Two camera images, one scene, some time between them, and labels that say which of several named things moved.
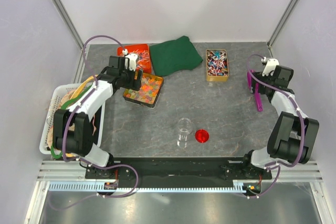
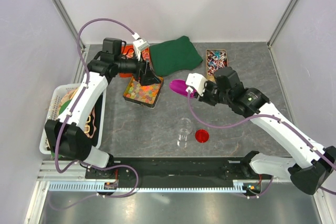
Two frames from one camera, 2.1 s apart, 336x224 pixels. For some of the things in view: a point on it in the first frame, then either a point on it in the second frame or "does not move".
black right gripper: (259, 75) -> (204, 98)
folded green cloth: (177, 54) does not move
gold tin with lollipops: (217, 65) does not move
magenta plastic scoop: (259, 98) -> (180, 87)
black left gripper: (135, 84) -> (146, 75)
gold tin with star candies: (150, 86) does not move
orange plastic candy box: (144, 60) does not move
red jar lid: (201, 136) does not move
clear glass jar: (184, 127) does not move
